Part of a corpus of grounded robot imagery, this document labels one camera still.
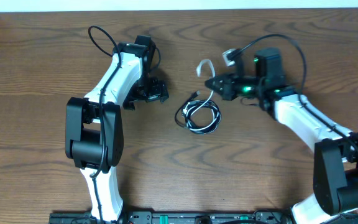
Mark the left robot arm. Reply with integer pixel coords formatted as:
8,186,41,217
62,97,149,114
65,35,169,223

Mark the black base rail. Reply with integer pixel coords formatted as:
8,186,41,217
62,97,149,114
48,211,358,224

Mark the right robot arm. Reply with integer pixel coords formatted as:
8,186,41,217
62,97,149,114
205,48,358,223

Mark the left camera cable black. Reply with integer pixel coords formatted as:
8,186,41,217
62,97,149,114
88,25,122,223

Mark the white usb cable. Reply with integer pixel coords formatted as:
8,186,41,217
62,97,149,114
181,58,221,132

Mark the right camera cable black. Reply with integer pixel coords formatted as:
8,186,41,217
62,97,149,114
234,33,358,218

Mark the camera cable black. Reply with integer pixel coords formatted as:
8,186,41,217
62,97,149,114
88,25,122,223
234,33,358,218

